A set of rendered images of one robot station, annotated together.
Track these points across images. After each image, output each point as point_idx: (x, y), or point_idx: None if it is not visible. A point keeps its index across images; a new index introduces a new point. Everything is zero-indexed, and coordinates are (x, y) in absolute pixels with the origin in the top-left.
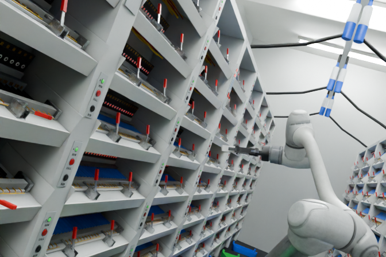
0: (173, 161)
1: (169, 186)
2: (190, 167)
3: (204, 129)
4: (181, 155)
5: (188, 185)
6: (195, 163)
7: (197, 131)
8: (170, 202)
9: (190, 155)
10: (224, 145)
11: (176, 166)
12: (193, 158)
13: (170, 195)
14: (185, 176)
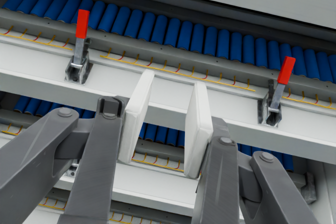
0: (24, 85)
1: (178, 165)
2: (267, 144)
3: None
4: (79, 76)
5: (323, 204)
6: (288, 137)
7: None
8: (151, 207)
9: (266, 99)
10: (141, 76)
11: (89, 110)
12: (265, 116)
13: (122, 188)
14: (330, 173)
